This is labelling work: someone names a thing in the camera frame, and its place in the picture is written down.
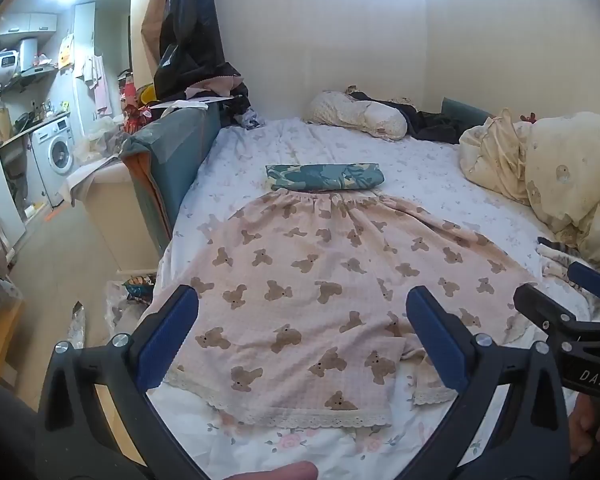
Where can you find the dark clothes pile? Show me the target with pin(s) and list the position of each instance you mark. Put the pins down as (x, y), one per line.
(430, 122)

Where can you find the cream patterned pillow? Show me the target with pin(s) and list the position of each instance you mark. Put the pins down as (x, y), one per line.
(360, 112)

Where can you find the small patterned cloth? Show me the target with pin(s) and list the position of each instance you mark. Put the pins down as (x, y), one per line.
(250, 117)

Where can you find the cream bear print quilt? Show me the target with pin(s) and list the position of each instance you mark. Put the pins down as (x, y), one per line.
(555, 170)

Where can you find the white washing machine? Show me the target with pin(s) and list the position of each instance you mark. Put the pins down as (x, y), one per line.
(55, 155)

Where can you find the yellow hanging bag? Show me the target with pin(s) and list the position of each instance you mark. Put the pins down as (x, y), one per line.
(66, 52)

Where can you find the yellow round object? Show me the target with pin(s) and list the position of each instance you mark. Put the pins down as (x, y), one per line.
(147, 92)

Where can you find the small red item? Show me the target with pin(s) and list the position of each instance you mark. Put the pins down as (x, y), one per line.
(528, 117)

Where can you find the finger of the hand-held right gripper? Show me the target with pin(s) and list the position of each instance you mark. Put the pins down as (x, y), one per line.
(537, 305)
(587, 277)

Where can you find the beige cloth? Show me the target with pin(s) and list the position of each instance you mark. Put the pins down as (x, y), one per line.
(215, 85)

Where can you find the white paper sheets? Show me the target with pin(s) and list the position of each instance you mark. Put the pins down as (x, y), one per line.
(190, 102)

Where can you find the brown cardboard sheet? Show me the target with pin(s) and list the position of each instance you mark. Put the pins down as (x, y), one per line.
(152, 10)

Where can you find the person's left hand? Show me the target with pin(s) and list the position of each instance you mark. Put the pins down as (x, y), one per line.
(275, 472)

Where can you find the striped cloth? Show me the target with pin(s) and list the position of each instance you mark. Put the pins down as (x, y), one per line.
(555, 257)

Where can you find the person's dark clothing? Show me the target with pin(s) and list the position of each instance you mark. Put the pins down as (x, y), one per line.
(5, 435)

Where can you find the folded green patterned cloth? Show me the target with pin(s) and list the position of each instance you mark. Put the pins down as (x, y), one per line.
(325, 177)

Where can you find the cream bedside cabinet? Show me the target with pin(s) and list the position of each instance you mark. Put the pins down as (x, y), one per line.
(105, 210)

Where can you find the clear plastic bag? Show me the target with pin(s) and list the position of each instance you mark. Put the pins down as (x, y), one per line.
(130, 295)

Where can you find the pink bear print pants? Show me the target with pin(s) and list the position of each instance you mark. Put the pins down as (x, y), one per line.
(300, 285)

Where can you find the teal headboard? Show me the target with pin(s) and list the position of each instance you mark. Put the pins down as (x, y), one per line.
(462, 107)

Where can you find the wooden furniture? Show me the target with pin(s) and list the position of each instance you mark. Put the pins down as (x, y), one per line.
(0, 330)

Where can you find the red bottle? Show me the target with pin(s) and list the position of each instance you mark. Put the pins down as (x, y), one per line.
(128, 91)

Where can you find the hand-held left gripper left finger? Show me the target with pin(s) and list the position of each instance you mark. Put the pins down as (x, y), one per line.
(172, 332)

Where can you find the snack packet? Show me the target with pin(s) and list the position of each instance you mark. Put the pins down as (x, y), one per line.
(77, 325)

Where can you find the white kitchen cabinet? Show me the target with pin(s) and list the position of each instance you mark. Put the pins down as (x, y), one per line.
(0, 195)

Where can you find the grey wall cabinet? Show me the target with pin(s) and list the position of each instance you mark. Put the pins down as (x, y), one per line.
(27, 25)

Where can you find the silver range hood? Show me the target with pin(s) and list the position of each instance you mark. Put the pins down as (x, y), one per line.
(30, 55)

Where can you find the black plastic bag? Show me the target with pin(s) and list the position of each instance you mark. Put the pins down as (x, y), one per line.
(190, 35)

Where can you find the person's right hand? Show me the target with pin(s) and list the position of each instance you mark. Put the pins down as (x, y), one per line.
(585, 425)

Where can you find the pink hanging towel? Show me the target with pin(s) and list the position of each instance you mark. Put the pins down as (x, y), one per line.
(100, 85)

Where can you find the teal padded bed board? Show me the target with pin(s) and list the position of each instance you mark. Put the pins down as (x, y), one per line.
(170, 160)

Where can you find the white floral bed sheet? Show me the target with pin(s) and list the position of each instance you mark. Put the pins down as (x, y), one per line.
(380, 145)

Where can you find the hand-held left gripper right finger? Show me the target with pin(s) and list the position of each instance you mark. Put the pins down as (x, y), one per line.
(432, 330)

